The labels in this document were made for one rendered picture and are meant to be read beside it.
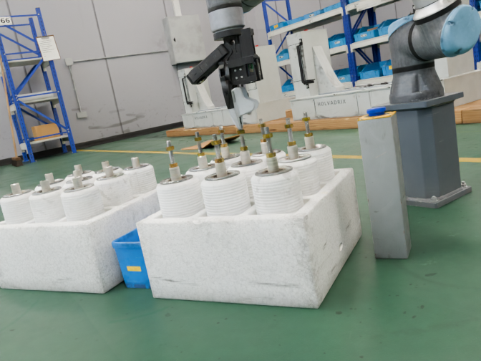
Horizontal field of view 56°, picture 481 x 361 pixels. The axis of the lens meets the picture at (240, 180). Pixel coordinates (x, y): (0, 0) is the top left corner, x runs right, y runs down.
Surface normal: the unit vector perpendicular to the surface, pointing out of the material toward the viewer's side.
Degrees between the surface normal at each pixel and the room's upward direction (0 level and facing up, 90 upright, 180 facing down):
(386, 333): 0
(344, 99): 90
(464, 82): 90
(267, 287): 90
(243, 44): 90
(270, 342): 0
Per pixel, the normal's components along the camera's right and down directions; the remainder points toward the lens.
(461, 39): 0.39, 0.23
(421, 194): -0.81, 0.26
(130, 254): -0.43, 0.29
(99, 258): 0.89, -0.07
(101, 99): 0.55, 0.06
